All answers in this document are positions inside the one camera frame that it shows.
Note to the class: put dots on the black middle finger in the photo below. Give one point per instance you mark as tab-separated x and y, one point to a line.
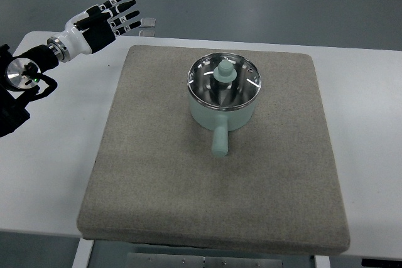
120	8

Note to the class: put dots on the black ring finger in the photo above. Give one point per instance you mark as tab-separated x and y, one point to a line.
119	21

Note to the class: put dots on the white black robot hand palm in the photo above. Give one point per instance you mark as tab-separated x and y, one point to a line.
72	42

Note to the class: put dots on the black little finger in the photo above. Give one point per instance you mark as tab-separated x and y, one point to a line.
124	29

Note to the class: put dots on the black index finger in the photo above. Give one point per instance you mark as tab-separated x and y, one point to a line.
108	4

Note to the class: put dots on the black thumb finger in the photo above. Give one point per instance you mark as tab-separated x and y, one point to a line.
95	19

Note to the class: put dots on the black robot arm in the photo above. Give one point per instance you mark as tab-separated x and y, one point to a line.
23	77

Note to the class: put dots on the clear floor marker upper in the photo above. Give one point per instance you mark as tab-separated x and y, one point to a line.
148	22

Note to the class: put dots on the clear floor marker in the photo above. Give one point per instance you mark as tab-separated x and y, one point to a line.
148	22
146	33

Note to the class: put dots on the clear floor marker lower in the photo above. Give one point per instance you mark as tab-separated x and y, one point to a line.
146	33

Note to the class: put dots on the mint green saucepan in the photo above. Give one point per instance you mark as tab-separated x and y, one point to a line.
221	120

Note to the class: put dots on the beige fabric mat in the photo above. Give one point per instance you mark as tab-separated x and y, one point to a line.
155	180

